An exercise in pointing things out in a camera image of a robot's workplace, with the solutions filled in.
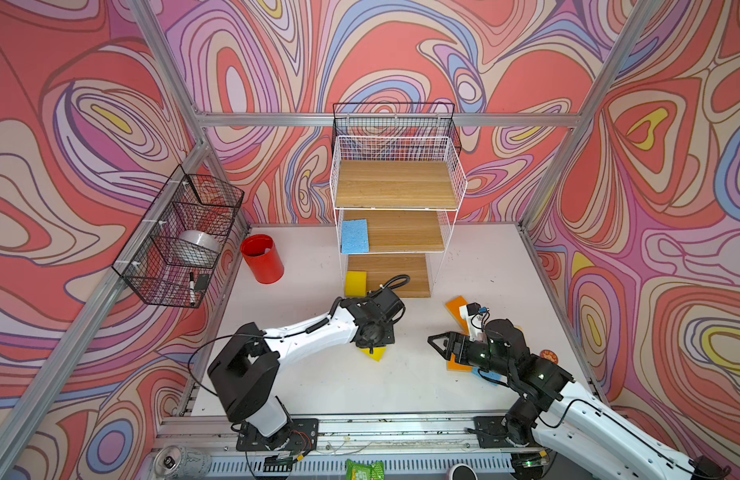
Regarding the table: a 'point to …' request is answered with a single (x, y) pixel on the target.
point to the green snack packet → (374, 471)
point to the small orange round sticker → (549, 355)
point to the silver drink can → (182, 463)
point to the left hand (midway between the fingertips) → (395, 337)
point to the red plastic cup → (260, 254)
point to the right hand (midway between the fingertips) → (439, 349)
